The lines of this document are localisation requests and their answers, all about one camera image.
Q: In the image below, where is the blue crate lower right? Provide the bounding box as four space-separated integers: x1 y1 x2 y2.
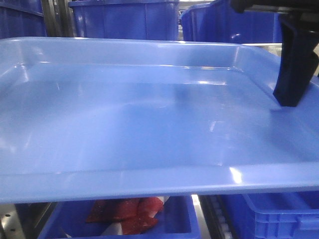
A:
220 191 319 239

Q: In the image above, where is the blue plastic tray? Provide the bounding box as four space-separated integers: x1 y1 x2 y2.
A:
0 37 319 204

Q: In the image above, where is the blue bin upper right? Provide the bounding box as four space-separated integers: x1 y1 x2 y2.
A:
180 0 282 44

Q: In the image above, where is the blue bin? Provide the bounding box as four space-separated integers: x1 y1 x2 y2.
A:
38 196 200 239
68 0 179 41
0 0 47 39
180 0 282 44

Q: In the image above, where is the blue bin upper middle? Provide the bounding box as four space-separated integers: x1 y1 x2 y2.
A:
68 0 179 41

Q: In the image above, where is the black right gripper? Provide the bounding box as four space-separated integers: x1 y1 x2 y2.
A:
230 0 319 107

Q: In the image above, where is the blue bin upper left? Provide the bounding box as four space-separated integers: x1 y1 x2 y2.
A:
0 0 47 39

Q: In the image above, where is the blue bin lower middle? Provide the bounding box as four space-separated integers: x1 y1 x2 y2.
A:
38 196 200 239

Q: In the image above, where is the red white snack packet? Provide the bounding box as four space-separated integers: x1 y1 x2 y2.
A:
85 196 169 236

